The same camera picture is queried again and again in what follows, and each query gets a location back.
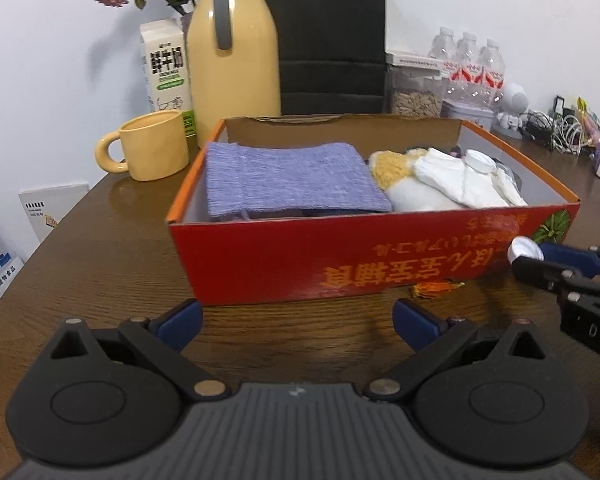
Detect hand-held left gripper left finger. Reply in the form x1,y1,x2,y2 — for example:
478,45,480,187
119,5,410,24
47,299,231,403

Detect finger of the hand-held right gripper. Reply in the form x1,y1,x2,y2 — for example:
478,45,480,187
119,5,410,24
511,255,596,296
540,242,600,281

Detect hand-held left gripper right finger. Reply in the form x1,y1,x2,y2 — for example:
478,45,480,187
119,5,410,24
362,297,548,403

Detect small white round cap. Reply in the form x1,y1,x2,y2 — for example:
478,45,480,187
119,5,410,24
509,237,545,263

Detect red cardboard box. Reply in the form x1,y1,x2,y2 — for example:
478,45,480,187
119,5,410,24
166,112,581,307

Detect white tissue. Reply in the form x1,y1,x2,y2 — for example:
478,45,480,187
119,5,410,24
412,147,528,209

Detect white yellow plush toy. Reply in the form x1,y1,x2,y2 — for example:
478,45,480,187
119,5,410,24
367,147,468,211

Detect purple woven cloth bag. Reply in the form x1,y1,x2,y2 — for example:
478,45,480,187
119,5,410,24
204,141,393,222

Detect yellow green snack packet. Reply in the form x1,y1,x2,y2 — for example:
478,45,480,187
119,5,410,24
576,96,600,145

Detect white cardboard box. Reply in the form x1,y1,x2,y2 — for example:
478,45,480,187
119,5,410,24
19,182,91,261

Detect white robot speaker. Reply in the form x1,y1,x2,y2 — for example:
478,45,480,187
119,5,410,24
495,81,530,138

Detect yellow ceramic mug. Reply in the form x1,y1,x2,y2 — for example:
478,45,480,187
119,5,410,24
96,111,190,182

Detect lilac tin box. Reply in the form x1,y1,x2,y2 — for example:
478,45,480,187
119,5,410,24
441,99,494,132

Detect blue white packages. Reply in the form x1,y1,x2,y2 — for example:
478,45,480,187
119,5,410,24
0,255,26,313

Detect clear seed container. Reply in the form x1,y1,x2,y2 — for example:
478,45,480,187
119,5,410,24
386,62,443,117

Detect yellow thermos jug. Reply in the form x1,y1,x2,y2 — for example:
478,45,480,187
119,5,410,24
186,0,282,150

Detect flat white box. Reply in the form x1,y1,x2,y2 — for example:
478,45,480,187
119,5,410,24
385,50,446,68

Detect white milk carton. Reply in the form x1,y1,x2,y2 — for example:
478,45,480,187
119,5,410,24
140,19,197,138

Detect black paper bag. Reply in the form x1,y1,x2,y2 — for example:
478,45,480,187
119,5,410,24
255,0,387,116

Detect tangle of cables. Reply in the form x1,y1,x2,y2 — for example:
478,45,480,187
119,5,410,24
522,110,588,156

